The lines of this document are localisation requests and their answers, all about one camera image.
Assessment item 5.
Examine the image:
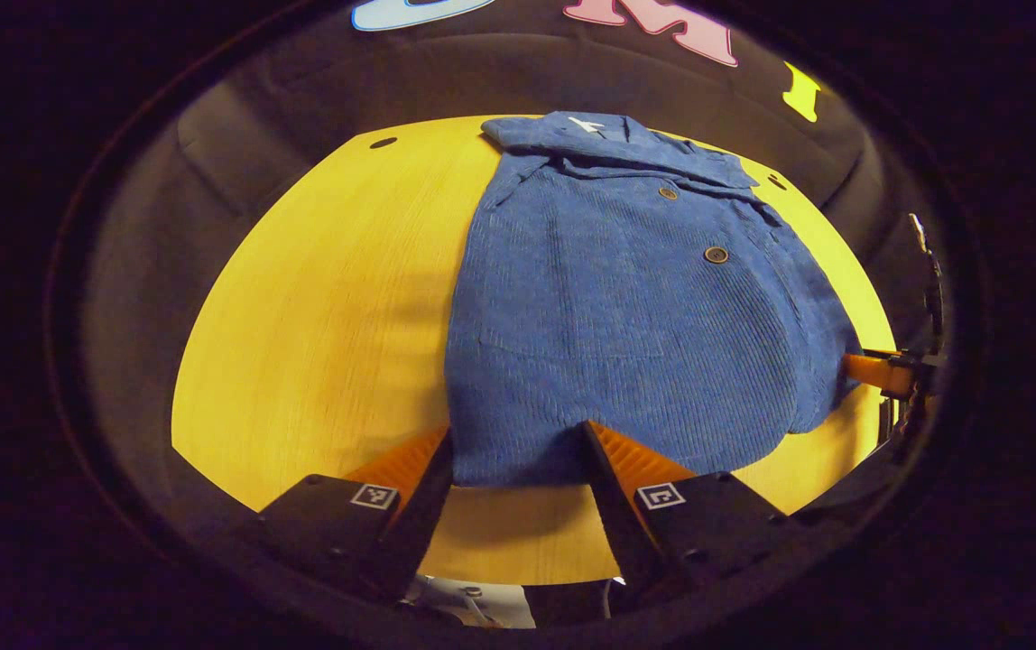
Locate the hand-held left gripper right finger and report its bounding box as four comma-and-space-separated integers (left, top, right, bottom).
581, 420, 812, 592

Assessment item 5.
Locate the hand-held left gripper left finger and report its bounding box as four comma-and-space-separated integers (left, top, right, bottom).
252, 427, 456, 604

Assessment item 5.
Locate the blue corduroy shirt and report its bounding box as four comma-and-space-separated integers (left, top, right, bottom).
444, 111, 864, 488

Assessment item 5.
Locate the pale grey garment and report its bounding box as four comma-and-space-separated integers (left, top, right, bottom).
408, 574, 539, 630

